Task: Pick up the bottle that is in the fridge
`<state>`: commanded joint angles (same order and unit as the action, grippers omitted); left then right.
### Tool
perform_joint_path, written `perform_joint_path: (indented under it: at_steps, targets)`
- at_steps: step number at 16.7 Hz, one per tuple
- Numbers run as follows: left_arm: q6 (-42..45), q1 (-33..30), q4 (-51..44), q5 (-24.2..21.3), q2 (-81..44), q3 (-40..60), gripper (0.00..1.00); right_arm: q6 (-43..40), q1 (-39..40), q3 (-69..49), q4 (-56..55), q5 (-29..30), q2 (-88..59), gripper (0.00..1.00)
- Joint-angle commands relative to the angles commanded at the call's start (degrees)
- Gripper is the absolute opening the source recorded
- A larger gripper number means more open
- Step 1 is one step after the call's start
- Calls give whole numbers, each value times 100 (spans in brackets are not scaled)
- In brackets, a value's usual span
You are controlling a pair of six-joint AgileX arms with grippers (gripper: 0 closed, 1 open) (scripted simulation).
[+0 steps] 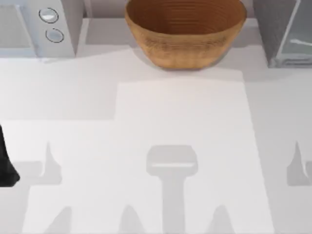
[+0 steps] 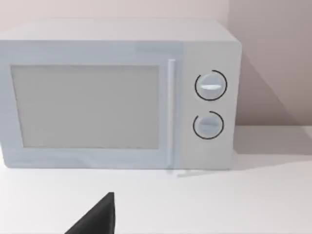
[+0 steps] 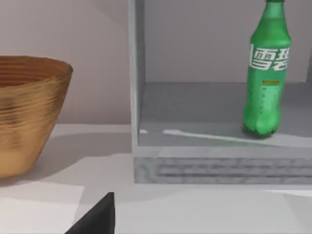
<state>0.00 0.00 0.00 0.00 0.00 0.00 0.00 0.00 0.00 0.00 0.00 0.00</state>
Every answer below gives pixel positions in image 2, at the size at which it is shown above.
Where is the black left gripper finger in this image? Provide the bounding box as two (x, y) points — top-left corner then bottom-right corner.
(63, 192), (116, 234)

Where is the pale microwave door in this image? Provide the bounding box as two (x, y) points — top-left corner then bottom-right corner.
(0, 39), (184, 170)

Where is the small pale microwave knob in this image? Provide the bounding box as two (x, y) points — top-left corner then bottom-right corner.
(193, 111), (225, 140)

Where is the large pale microwave knob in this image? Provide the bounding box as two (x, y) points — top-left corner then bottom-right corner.
(194, 69), (228, 101)

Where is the pale microwave oven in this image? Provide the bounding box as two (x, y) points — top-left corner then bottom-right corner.
(0, 19), (243, 171)

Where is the pale microwave door handle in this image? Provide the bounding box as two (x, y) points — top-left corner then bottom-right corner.
(167, 58), (176, 170)

